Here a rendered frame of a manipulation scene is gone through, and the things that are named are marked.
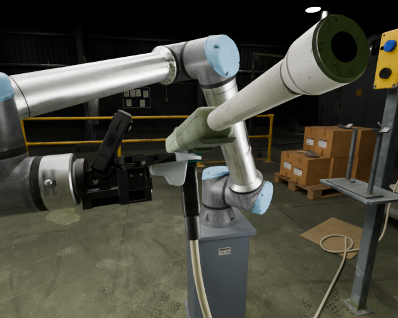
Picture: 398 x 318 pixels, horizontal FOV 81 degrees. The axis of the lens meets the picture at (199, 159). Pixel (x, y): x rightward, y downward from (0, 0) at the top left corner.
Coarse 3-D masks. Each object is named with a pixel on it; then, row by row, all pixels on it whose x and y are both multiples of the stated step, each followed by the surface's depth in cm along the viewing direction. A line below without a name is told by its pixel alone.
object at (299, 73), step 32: (320, 32) 10; (352, 32) 11; (288, 64) 12; (320, 64) 10; (352, 64) 11; (256, 96) 16; (288, 96) 14; (192, 128) 29; (224, 128) 25; (192, 192) 44; (192, 224) 44
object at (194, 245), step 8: (384, 232) 202; (192, 240) 45; (320, 240) 211; (352, 240) 210; (192, 248) 45; (192, 256) 45; (344, 256) 189; (192, 264) 45; (200, 272) 45; (200, 280) 45; (200, 288) 46; (200, 296) 46; (200, 304) 47; (320, 304) 145; (208, 312) 48
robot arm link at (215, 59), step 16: (192, 48) 69; (208, 48) 65; (224, 48) 66; (192, 64) 70; (208, 64) 67; (224, 64) 66; (208, 80) 70; (224, 80) 70; (208, 96) 75; (224, 96) 73; (240, 128) 81; (224, 144) 85; (240, 144) 84; (240, 160) 88; (240, 176) 93; (256, 176) 97; (240, 192) 96; (256, 192) 96; (272, 192) 105; (240, 208) 104; (256, 208) 97
